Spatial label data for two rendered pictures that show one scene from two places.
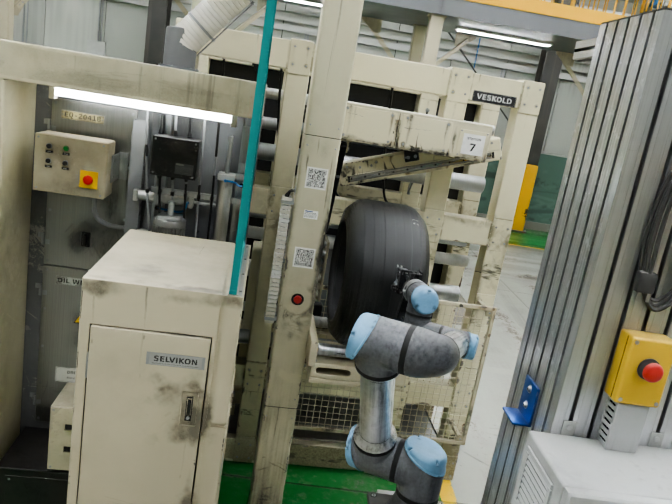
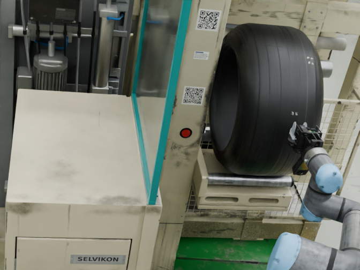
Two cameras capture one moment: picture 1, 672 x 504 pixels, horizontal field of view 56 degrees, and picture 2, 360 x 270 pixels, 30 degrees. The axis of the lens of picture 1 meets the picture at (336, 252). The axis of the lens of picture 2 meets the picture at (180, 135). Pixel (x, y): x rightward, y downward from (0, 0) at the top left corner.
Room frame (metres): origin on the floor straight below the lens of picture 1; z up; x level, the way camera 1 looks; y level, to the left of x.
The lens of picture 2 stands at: (0.17, 0.35, 2.40)
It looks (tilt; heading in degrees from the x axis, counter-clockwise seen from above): 34 degrees down; 354
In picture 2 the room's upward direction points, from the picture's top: 11 degrees clockwise
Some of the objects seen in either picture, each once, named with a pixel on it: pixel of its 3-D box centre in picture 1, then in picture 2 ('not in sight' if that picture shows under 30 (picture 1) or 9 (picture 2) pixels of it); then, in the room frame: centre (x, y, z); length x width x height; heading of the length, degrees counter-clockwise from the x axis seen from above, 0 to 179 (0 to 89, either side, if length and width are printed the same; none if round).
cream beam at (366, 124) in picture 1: (409, 131); not in sight; (2.63, -0.22, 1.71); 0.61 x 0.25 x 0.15; 98
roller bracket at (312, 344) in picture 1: (310, 333); (195, 155); (2.29, 0.04, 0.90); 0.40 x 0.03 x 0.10; 8
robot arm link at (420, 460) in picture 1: (420, 466); not in sight; (1.51, -0.32, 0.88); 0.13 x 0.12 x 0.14; 71
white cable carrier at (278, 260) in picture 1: (279, 260); not in sight; (2.22, 0.20, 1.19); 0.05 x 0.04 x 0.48; 8
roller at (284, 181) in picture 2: (361, 353); (248, 179); (2.18, -0.16, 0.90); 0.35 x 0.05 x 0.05; 98
